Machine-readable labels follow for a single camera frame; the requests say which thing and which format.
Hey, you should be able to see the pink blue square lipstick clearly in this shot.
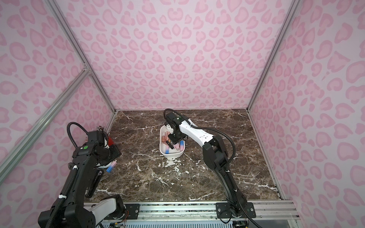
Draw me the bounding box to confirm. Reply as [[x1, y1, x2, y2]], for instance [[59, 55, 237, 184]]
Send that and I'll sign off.
[[179, 140, 185, 151]]

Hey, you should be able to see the white storage box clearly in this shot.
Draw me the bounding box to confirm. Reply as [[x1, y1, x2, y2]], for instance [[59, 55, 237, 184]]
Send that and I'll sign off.
[[159, 125, 185, 160]]

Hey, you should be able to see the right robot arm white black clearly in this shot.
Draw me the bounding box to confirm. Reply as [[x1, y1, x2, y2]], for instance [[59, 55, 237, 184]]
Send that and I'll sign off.
[[161, 108, 256, 219]]

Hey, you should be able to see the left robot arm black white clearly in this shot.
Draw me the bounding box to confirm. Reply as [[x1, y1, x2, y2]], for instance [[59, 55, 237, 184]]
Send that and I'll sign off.
[[38, 131, 126, 228]]

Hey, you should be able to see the black stapler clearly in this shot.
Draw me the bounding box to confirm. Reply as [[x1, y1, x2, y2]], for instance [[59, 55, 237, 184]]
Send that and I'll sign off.
[[85, 169, 104, 198]]

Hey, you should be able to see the bundle of coloured pencils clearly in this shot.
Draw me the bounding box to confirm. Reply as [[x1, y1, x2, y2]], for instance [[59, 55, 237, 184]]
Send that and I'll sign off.
[[96, 125, 106, 132]]

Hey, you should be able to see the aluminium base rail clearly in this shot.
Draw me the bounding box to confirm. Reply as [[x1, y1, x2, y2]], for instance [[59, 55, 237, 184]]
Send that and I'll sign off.
[[54, 201, 303, 228]]

